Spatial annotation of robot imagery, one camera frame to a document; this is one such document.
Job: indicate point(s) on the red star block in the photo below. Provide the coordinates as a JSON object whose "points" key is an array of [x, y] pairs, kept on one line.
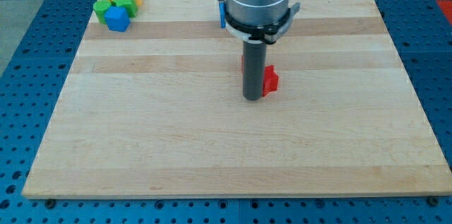
{"points": [[270, 80]]}

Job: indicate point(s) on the green star block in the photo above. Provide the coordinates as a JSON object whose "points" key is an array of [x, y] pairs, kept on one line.
{"points": [[130, 6]]}

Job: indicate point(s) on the blue block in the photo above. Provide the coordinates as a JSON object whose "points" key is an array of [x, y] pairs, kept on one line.
{"points": [[117, 19]]}

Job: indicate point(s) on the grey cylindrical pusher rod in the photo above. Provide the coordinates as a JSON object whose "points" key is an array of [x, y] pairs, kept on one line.
{"points": [[254, 56]]}

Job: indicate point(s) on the green round block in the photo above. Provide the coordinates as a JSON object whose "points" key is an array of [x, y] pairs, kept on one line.
{"points": [[100, 8]]}

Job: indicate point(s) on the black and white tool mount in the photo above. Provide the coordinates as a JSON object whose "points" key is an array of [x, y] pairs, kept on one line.
{"points": [[254, 34]]}

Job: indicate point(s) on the wooden board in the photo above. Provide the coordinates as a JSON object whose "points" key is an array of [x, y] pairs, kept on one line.
{"points": [[157, 112]]}

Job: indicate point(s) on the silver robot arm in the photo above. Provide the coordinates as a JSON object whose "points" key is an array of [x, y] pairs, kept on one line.
{"points": [[257, 23]]}

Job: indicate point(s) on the blue clamp lever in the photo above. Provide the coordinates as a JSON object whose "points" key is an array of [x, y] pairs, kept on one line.
{"points": [[222, 9]]}

